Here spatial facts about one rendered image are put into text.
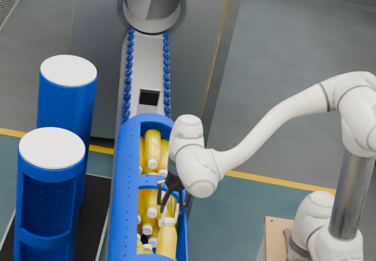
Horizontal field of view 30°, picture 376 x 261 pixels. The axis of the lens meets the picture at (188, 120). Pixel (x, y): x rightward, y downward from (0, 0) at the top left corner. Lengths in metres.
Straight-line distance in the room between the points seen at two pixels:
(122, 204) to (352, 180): 0.84
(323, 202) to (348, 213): 0.25
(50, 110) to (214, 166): 1.58
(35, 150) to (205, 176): 1.12
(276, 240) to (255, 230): 1.53
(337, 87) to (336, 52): 4.27
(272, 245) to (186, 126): 0.81
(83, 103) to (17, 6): 2.86
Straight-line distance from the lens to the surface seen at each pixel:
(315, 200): 2.66
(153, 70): 3.85
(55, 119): 3.57
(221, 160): 2.14
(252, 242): 4.30
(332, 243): 2.51
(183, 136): 2.21
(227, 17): 3.37
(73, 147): 3.05
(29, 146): 3.04
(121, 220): 2.54
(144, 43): 4.08
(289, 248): 2.80
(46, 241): 3.24
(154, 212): 2.61
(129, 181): 2.66
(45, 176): 2.97
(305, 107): 2.29
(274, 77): 5.88
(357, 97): 2.22
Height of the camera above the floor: 2.95
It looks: 35 degrees down
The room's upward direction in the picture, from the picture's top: 12 degrees clockwise
